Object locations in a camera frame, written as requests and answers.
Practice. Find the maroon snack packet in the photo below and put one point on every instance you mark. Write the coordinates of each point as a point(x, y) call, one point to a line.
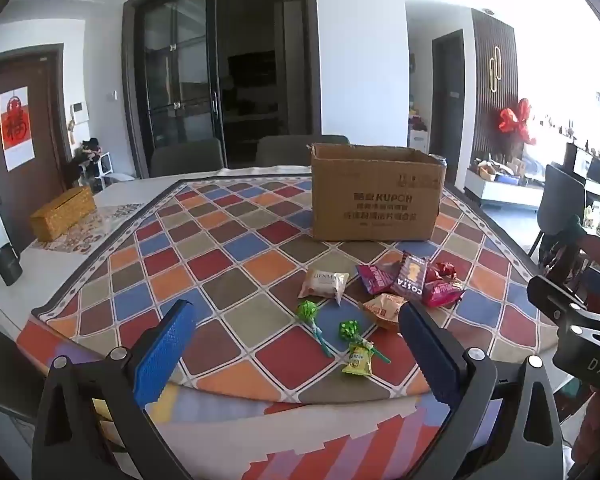
point(374, 278)

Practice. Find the dark green cloth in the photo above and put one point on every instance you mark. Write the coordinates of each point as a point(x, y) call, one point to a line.
point(576, 224)

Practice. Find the red and white door poster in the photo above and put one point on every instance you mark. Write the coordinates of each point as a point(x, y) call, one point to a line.
point(17, 127)

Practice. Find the orange snack packet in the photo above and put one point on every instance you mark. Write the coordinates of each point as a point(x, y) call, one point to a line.
point(385, 310)

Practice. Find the woven yellow tissue box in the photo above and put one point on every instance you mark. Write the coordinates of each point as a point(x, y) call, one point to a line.
point(62, 212)

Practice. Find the yellow green candy packet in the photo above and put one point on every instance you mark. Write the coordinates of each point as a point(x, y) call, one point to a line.
point(357, 361)

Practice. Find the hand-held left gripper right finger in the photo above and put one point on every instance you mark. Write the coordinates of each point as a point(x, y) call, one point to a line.
point(430, 355)

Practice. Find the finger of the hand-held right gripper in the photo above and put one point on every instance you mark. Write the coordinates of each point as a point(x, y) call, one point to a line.
point(550, 294)
point(567, 262)

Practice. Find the white shoe rack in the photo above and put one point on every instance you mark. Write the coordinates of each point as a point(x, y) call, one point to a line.
point(100, 166)

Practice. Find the white low cabinet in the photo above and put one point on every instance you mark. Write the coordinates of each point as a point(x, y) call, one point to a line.
point(510, 191)

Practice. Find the brown cardboard box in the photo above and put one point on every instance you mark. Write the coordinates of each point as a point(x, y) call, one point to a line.
point(375, 195)

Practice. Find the dark slatted wall panel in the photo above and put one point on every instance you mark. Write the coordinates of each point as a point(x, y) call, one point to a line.
point(485, 110)

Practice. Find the wall intercom panel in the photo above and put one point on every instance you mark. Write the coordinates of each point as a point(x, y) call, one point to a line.
point(80, 112)

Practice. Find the brown entry door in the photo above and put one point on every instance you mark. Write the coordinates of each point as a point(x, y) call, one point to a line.
point(45, 150)

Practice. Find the glass sliding door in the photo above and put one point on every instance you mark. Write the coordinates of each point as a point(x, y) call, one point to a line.
point(180, 85)

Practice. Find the dark grey chair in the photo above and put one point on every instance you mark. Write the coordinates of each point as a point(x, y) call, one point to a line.
point(557, 200)

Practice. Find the red flower decoration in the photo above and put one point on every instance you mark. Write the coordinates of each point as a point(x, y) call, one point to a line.
point(514, 121)

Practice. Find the dark red biscuit packet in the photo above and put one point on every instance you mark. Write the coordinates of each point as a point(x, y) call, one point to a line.
point(411, 277)

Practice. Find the grey dining chair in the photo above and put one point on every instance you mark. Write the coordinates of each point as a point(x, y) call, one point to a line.
point(290, 149)
point(187, 156)

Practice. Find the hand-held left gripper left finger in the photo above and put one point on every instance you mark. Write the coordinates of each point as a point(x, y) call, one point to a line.
point(164, 352)

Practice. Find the green lollipop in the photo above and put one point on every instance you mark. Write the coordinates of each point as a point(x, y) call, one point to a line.
point(349, 330)
point(308, 310)

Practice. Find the black cup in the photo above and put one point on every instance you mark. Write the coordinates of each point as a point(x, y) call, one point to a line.
point(6, 264)

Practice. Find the dark interior door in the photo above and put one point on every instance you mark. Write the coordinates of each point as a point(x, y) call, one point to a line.
point(450, 95)

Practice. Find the floral patterned placemat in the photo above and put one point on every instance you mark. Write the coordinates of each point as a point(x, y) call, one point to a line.
point(110, 220)

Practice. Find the colourful checkered mat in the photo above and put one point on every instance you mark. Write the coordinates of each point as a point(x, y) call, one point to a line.
point(230, 260)

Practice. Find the pastel patterned mat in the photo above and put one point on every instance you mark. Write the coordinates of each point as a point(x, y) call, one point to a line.
point(305, 440)

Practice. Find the pink snack packet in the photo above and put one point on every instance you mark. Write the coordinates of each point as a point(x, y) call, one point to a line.
point(442, 294)

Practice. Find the gold wall ornament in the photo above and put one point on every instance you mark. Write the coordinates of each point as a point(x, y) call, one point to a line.
point(495, 67)

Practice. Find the white snack packet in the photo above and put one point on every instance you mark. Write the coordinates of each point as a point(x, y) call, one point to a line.
point(325, 284)

